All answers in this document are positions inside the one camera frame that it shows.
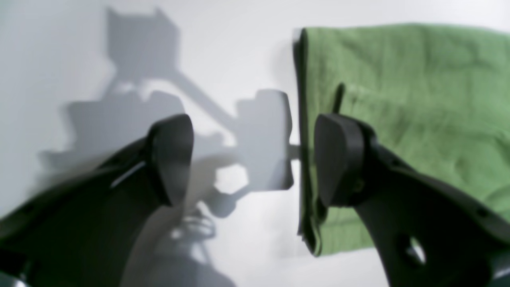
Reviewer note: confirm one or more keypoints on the green T-shirt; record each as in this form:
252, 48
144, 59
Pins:
436, 95

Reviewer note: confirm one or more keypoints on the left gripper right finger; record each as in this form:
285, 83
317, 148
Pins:
426, 232

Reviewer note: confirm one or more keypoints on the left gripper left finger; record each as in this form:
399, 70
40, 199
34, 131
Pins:
80, 233

